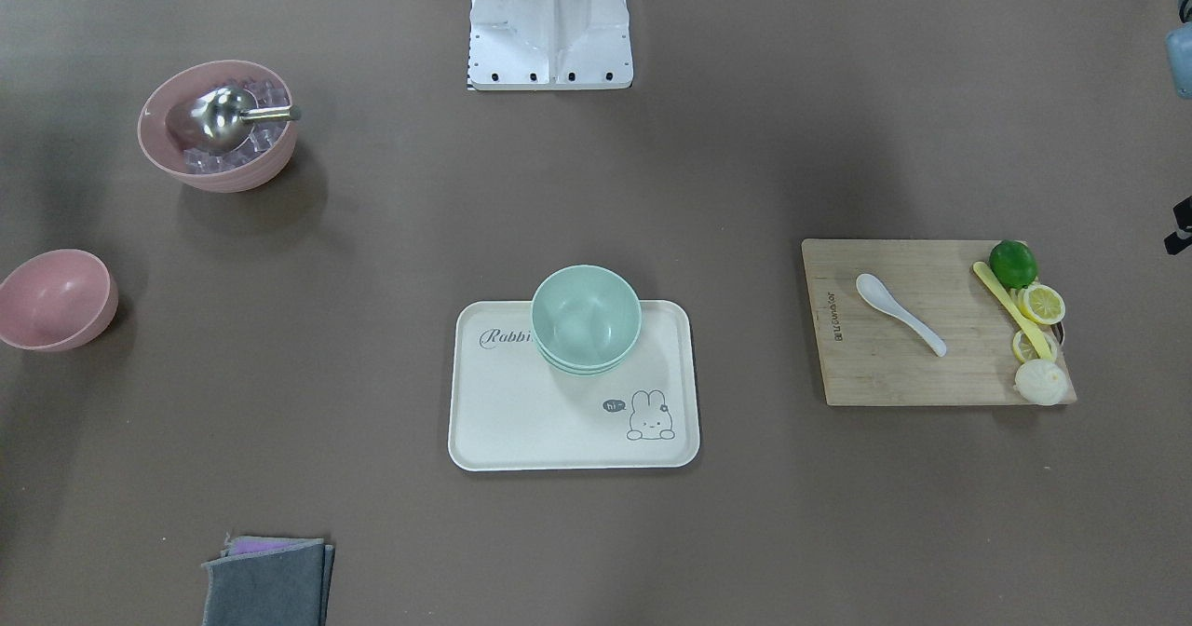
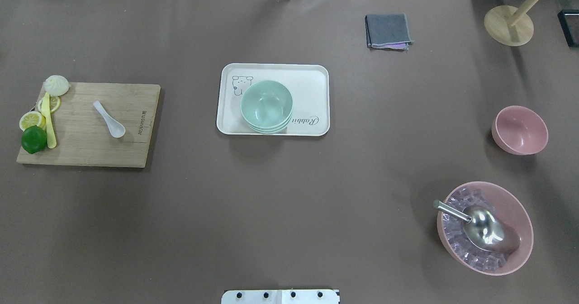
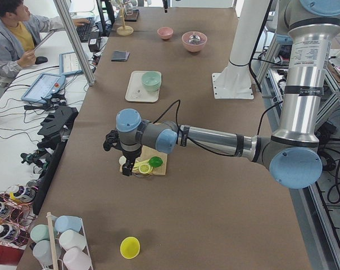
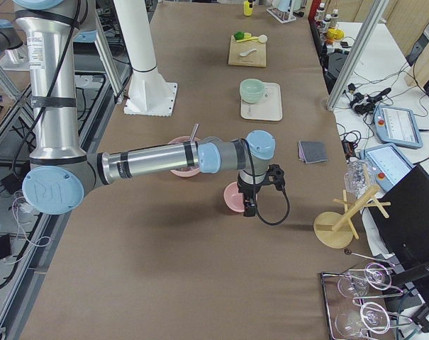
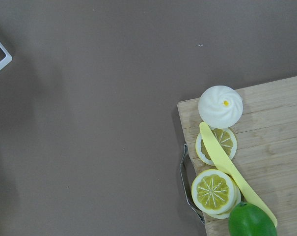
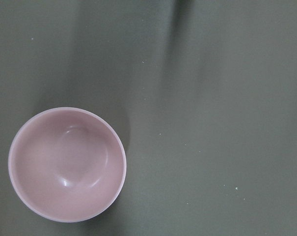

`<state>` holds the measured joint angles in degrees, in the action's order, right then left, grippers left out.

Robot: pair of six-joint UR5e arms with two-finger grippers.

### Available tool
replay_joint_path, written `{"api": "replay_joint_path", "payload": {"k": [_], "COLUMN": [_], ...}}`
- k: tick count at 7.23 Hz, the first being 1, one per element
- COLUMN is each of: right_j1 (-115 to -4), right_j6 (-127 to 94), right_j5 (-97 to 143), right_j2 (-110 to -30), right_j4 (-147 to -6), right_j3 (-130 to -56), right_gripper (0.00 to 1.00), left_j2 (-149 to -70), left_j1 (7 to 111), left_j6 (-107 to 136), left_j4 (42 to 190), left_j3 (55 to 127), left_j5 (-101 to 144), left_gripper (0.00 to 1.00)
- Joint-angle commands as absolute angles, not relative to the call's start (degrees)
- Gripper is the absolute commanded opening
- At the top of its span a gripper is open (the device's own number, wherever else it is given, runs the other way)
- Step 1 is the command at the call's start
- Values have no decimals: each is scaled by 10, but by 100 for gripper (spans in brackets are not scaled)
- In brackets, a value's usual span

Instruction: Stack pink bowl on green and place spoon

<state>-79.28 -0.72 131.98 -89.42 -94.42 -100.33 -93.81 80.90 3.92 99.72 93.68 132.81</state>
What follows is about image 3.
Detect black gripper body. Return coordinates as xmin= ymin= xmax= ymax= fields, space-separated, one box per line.
xmin=103 ymin=130 xmax=142 ymax=164

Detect small pink bowl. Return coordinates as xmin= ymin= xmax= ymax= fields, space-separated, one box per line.
xmin=157 ymin=26 xmax=174 ymax=41

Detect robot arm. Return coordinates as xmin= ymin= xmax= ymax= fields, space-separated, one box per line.
xmin=103 ymin=1 xmax=340 ymax=189

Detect large pink bowl with ice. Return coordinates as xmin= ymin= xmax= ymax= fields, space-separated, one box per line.
xmin=182 ymin=31 xmax=207 ymax=52

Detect lemon slice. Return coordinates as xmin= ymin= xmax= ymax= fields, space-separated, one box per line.
xmin=138 ymin=163 xmax=153 ymax=174

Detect bamboo cutting board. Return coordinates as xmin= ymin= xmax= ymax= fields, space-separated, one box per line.
xmin=119 ymin=121 xmax=169 ymax=176

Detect green lime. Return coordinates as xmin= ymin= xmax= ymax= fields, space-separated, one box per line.
xmin=148 ymin=156 xmax=163 ymax=168

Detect cream rabbit tray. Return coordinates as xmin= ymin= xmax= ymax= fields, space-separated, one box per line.
xmin=125 ymin=71 xmax=160 ymax=103

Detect stacked green bowls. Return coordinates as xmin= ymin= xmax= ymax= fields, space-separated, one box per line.
xmin=141 ymin=71 xmax=162 ymax=92

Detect grey folded cloth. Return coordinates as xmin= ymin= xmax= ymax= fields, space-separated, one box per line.
xmin=111 ymin=50 xmax=130 ymax=62

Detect blue teach pendant tablet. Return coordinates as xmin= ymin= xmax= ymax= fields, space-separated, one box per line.
xmin=21 ymin=73 xmax=66 ymax=104

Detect pastel cup rack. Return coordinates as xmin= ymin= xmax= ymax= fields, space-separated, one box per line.
xmin=30 ymin=212 xmax=94 ymax=269

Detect wooden mug tree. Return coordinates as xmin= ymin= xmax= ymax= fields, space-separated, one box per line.
xmin=116 ymin=6 xmax=134 ymax=36

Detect black keyboard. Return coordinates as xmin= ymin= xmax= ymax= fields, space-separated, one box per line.
xmin=76 ymin=17 xmax=94 ymax=43

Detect metal scoop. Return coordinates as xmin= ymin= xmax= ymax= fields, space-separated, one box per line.
xmin=188 ymin=34 xmax=202 ymax=45

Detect seated person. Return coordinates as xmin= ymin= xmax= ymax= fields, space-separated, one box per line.
xmin=0 ymin=0 xmax=90 ymax=78

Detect aluminium frame post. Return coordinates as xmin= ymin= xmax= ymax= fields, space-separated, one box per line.
xmin=53 ymin=0 xmax=96 ymax=87

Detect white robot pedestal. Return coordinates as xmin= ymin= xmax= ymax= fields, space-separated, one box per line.
xmin=212 ymin=0 xmax=271 ymax=100

